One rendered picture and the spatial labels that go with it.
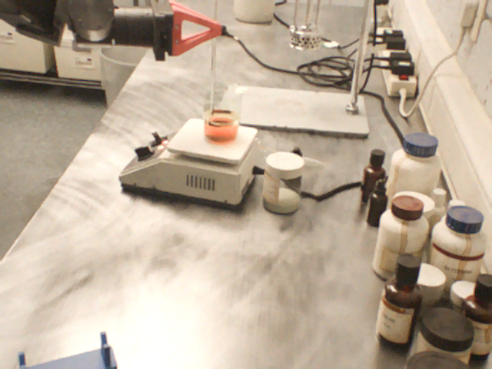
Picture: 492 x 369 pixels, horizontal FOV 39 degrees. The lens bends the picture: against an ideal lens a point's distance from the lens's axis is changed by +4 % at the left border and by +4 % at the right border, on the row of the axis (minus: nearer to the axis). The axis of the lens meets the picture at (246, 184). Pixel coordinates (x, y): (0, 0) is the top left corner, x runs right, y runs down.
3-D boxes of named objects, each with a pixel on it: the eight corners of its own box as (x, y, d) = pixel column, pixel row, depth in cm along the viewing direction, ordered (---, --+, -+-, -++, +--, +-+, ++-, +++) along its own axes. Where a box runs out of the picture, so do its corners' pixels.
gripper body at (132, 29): (161, -5, 100) (108, -7, 98) (168, 15, 91) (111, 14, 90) (161, 39, 103) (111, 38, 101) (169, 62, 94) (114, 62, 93)
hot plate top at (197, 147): (164, 152, 102) (164, 147, 102) (190, 122, 112) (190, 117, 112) (239, 165, 100) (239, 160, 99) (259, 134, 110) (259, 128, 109)
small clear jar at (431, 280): (397, 294, 88) (403, 260, 85) (434, 297, 88) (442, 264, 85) (402, 317, 84) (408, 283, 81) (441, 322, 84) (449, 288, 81)
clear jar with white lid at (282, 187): (288, 192, 109) (292, 149, 105) (307, 211, 104) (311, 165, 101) (255, 199, 107) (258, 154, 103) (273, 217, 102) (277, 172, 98)
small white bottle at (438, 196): (427, 224, 103) (436, 184, 100) (443, 231, 102) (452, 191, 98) (417, 231, 101) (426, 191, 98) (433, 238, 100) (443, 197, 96)
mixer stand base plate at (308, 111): (215, 124, 131) (215, 120, 130) (226, 88, 148) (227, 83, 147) (369, 137, 129) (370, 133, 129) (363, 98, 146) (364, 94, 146)
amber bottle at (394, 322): (390, 317, 84) (404, 244, 78) (421, 338, 81) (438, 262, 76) (367, 333, 81) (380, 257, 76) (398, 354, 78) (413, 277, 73)
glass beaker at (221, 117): (199, 147, 103) (200, 95, 99) (201, 129, 109) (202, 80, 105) (244, 148, 103) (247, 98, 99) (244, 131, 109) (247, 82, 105)
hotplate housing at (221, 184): (118, 189, 107) (115, 144, 103) (149, 154, 118) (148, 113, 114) (251, 214, 103) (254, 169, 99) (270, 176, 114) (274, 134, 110)
